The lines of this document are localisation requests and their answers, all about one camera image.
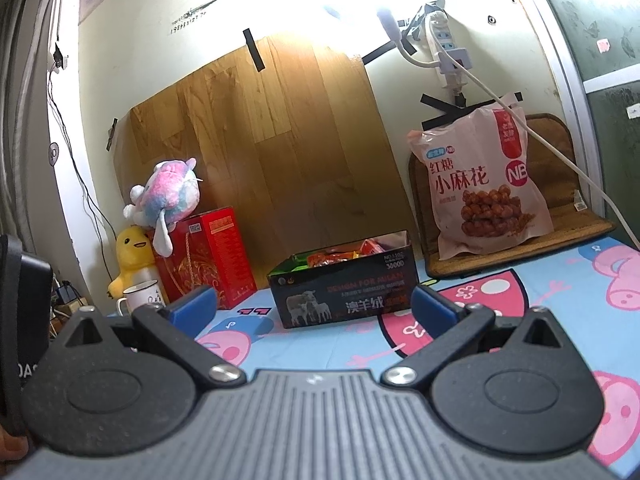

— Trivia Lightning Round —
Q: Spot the wooden board on wall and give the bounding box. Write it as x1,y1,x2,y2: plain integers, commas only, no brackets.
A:
112,36,416,287

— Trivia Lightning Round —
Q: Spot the white power cable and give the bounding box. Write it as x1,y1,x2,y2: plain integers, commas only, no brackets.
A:
376,8,640,252

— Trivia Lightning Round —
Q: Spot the orange yellow snack packet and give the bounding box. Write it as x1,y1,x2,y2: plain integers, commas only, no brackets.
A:
306,238,385,268

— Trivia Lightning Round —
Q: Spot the black snack storage box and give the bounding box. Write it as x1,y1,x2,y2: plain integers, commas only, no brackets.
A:
267,231,418,328

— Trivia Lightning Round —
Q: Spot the white enamel mug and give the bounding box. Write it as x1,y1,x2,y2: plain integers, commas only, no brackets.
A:
116,280,166,316

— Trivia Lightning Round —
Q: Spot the pink fried-twist snack bag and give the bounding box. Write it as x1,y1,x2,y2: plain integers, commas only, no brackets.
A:
407,94,553,260

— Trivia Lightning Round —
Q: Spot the pink blue plush toy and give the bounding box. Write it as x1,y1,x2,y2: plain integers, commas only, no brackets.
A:
122,158,201,258

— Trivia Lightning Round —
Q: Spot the person's left hand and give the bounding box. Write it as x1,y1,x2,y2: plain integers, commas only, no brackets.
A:
0,428,29,463

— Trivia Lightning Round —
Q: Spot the red gift box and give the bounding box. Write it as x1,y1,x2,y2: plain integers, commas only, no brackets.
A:
155,207,257,310

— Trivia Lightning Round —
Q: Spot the white power strip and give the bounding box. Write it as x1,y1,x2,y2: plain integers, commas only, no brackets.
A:
424,11,472,96

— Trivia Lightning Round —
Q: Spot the yellow duck plush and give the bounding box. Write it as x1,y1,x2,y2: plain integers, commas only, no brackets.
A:
107,226,160,299

